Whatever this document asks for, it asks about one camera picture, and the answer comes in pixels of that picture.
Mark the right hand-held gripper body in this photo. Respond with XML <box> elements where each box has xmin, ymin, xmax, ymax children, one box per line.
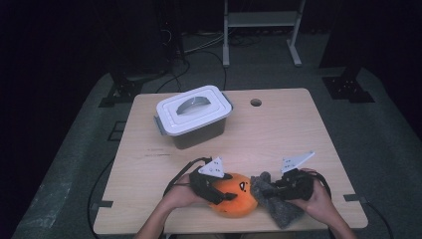
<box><xmin>273</xmin><ymin>150</ymin><xmax>317</xmax><ymax>202</ymax></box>

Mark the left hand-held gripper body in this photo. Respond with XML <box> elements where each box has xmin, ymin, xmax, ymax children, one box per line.
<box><xmin>188</xmin><ymin>156</ymin><xmax>230</xmax><ymax>206</ymax></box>

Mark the orange plush toy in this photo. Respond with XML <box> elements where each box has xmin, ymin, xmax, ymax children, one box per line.
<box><xmin>208</xmin><ymin>172</ymin><xmax>259</xmax><ymax>218</ymax></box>

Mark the grey fuzzy cloth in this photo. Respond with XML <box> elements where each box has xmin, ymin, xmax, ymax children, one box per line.
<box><xmin>250</xmin><ymin>171</ymin><xmax>305</xmax><ymax>230</ymax></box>

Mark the storage box with white lid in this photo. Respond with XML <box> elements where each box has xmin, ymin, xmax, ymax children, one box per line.
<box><xmin>153</xmin><ymin>85</ymin><xmax>234</xmax><ymax>150</ymax></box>

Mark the person's right hand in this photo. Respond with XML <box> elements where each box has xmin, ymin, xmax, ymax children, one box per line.
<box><xmin>287</xmin><ymin>168</ymin><xmax>333</xmax><ymax>221</ymax></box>

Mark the person's left hand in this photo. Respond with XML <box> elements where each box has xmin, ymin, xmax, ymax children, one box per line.
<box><xmin>162</xmin><ymin>173</ymin><xmax>207</xmax><ymax>211</ymax></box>

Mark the black tape square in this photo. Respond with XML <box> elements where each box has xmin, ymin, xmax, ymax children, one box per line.
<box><xmin>106</xmin><ymin>120</ymin><xmax>127</xmax><ymax>142</ymax></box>

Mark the black stand base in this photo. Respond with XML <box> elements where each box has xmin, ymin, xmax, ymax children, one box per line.
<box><xmin>98</xmin><ymin>68</ymin><xmax>144</xmax><ymax>109</ymax></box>
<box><xmin>321</xmin><ymin>66</ymin><xmax>376</xmax><ymax>104</ymax></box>

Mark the dark equipment rack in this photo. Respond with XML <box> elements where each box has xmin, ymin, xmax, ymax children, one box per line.
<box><xmin>108</xmin><ymin>0</ymin><xmax>187</xmax><ymax>81</ymax></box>

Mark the white metal stand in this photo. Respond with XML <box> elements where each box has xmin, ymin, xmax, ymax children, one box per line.
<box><xmin>222</xmin><ymin>0</ymin><xmax>307</xmax><ymax>68</ymax></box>

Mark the right hand-held gripper cable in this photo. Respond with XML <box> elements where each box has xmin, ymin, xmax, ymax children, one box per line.
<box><xmin>311</xmin><ymin>169</ymin><xmax>332</xmax><ymax>201</ymax></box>

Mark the hand-held gripper cable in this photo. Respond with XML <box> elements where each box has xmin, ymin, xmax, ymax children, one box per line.
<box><xmin>163</xmin><ymin>156</ymin><xmax>213</xmax><ymax>197</ymax></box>
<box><xmin>311</xmin><ymin>169</ymin><xmax>332</xmax><ymax>201</ymax></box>

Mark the left hand-held gripper cable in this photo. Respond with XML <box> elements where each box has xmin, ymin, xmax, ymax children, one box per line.
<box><xmin>163</xmin><ymin>156</ymin><xmax>213</xmax><ymax>197</ymax></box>

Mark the black table strap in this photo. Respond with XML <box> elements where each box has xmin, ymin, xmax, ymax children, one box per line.
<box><xmin>91</xmin><ymin>199</ymin><xmax>114</xmax><ymax>211</ymax></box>
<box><xmin>342</xmin><ymin>193</ymin><xmax>368</xmax><ymax>204</ymax></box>

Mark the thin black cable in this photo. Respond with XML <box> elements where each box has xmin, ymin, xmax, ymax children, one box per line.
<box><xmin>87</xmin><ymin>158</ymin><xmax>115</xmax><ymax>239</ymax></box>
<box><xmin>363</xmin><ymin>198</ymin><xmax>395</xmax><ymax>239</ymax></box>

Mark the black power cable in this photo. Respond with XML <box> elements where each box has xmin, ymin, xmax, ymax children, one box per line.
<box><xmin>193</xmin><ymin>49</ymin><xmax>229</xmax><ymax>92</ymax></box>
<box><xmin>155</xmin><ymin>59</ymin><xmax>192</xmax><ymax>95</ymax></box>

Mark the grey cable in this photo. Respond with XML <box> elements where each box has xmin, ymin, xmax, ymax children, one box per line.
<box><xmin>183</xmin><ymin>32</ymin><xmax>227</xmax><ymax>55</ymax></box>

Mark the tangle of dark cables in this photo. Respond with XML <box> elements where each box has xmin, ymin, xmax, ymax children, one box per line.
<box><xmin>228</xmin><ymin>32</ymin><xmax>263</xmax><ymax>48</ymax></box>

